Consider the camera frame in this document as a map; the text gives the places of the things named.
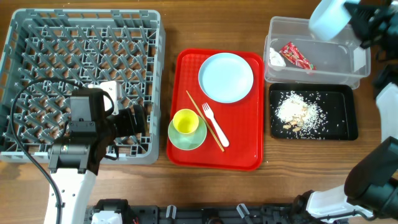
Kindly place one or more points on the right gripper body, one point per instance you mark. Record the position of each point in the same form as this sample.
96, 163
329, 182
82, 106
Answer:
387, 28

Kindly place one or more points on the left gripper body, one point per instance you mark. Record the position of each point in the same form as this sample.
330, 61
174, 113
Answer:
124, 123

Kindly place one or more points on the light blue bowl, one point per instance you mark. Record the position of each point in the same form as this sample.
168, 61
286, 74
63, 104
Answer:
329, 18

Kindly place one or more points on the yellow plastic cup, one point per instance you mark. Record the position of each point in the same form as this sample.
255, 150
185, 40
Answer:
185, 121

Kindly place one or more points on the green saucer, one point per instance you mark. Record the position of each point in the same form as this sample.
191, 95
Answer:
188, 142

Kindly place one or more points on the red sauce packet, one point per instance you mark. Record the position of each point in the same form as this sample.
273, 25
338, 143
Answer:
293, 55

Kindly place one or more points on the white napkin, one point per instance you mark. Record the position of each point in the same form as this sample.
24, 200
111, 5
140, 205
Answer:
276, 59

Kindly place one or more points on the light blue plate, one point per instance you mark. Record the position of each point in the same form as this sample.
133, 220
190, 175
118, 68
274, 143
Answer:
225, 77

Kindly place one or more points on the rice and food scraps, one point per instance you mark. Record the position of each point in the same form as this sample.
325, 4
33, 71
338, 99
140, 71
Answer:
307, 115

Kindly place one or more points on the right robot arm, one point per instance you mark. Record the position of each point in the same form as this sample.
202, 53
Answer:
370, 190

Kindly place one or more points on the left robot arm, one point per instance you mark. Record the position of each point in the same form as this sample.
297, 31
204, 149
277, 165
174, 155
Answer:
75, 159

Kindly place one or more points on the grey dishwasher rack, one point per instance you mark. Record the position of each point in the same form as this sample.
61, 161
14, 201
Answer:
48, 53

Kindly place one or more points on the clear plastic bin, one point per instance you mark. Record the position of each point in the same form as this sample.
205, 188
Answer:
338, 61

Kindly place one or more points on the wooden chopstick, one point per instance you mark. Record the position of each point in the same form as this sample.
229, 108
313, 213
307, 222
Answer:
203, 119

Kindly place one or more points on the white plastic fork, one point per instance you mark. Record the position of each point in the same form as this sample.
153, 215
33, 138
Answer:
210, 115

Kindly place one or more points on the black tray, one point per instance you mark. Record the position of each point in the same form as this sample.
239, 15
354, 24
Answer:
345, 90

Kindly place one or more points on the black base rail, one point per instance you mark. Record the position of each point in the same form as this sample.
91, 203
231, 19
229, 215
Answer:
119, 211

